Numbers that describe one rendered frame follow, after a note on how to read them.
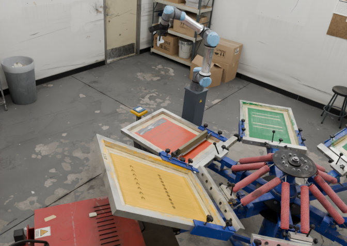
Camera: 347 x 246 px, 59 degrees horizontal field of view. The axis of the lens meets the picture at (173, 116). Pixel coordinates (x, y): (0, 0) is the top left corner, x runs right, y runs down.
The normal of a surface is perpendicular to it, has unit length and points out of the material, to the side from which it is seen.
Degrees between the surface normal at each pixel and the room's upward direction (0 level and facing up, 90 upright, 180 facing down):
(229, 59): 90
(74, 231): 0
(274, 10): 90
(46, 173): 0
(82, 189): 0
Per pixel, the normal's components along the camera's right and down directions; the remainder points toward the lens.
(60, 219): 0.09, -0.85
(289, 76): -0.63, 0.36
